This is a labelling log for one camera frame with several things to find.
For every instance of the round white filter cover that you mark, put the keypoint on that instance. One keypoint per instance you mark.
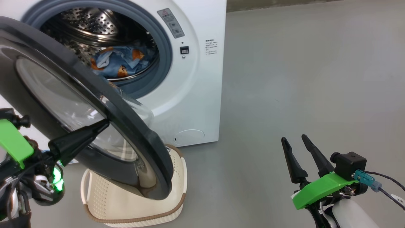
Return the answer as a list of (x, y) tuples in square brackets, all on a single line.
[(189, 137)]

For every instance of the black door latch socket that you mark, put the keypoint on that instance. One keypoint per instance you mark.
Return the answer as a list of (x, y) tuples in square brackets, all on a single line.
[(184, 50)]

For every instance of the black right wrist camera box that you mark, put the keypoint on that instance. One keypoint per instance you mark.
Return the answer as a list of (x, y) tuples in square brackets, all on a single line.
[(349, 164)]

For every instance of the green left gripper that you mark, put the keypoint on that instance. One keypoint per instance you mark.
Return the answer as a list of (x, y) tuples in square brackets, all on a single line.
[(14, 142)]

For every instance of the cream perforated laundry basket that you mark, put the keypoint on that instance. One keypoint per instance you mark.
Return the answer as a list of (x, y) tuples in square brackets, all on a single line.
[(133, 209)]

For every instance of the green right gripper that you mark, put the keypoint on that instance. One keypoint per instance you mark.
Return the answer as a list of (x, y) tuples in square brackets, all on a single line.
[(319, 190)]

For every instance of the white front-load washing machine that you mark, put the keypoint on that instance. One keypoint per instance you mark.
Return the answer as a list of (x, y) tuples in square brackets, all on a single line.
[(196, 95)]

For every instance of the grey warning sticker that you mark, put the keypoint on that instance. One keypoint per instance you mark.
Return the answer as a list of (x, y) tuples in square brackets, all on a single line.
[(171, 22)]

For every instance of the grey rubber door gasket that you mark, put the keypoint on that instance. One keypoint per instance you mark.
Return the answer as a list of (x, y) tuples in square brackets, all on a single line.
[(164, 57)]

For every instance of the blue garment with orange print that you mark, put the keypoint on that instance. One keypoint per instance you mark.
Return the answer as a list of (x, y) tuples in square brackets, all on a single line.
[(123, 61)]

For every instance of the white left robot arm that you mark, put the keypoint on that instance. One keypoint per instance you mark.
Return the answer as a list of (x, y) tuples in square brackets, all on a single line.
[(38, 186)]

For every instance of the black round glass washer door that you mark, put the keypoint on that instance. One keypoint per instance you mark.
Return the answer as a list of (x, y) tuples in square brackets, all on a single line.
[(47, 63)]

